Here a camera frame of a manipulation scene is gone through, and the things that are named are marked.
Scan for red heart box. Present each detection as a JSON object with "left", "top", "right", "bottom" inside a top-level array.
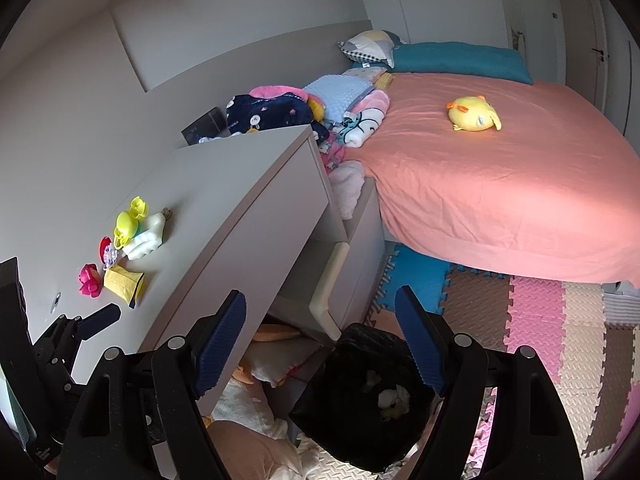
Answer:
[{"left": 99, "top": 236, "right": 112, "bottom": 262}]

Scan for black trash bin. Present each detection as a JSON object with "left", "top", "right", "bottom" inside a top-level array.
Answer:
[{"left": 290, "top": 323, "right": 435, "bottom": 474}]

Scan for metal desk grommet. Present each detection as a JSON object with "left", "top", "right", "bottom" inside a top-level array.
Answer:
[{"left": 50, "top": 292, "right": 61, "bottom": 313}]

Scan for magenta plastic toy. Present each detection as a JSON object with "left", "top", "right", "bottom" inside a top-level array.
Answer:
[{"left": 78, "top": 263, "right": 103, "bottom": 298}]

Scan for yellow blue-trimmed cloth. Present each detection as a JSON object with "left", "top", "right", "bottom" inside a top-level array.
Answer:
[{"left": 103, "top": 264, "right": 144, "bottom": 309}]

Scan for purple gingham flower clip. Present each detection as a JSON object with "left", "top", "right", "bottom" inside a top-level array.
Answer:
[{"left": 102, "top": 244, "right": 120, "bottom": 269}]

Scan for yellow plastic toy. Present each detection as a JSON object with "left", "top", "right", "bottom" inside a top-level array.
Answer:
[{"left": 113, "top": 196, "right": 149, "bottom": 249}]

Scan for plush toys under desk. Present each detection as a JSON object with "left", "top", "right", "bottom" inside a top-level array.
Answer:
[{"left": 202, "top": 323, "right": 321, "bottom": 480}]

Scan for foam puzzle floor mat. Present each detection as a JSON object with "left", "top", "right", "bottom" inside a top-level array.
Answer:
[{"left": 366, "top": 242, "right": 640, "bottom": 480}]

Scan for pink bed sheet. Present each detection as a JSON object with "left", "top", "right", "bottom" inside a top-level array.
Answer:
[{"left": 346, "top": 74, "right": 639, "bottom": 283}]

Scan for white pink cartoon garment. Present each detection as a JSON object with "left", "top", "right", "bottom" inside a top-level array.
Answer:
[{"left": 319, "top": 89, "right": 390, "bottom": 174}]

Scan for navy patterned blanket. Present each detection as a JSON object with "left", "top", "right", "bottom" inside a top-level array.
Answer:
[{"left": 226, "top": 92, "right": 329, "bottom": 143}]

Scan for yellow chick plush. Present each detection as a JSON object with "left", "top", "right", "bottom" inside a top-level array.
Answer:
[{"left": 446, "top": 96, "right": 502, "bottom": 132}]

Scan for pink folded clothes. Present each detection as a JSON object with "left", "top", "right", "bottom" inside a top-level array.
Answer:
[{"left": 248, "top": 84, "right": 308, "bottom": 102}]

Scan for light blue folded blanket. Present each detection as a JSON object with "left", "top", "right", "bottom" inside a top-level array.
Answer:
[{"left": 304, "top": 75, "right": 374, "bottom": 124}]

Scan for teal pillow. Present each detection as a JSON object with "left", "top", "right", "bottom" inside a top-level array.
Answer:
[{"left": 390, "top": 41, "right": 534, "bottom": 84}]

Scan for grey patterned pillow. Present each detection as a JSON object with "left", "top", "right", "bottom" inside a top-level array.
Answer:
[{"left": 337, "top": 29, "right": 405, "bottom": 68}]

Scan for closet door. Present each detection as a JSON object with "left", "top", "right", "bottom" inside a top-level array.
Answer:
[{"left": 502, "top": 0, "right": 639, "bottom": 146}]

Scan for black wall socket panel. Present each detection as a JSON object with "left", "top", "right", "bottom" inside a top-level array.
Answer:
[{"left": 181, "top": 107, "right": 230, "bottom": 145}]

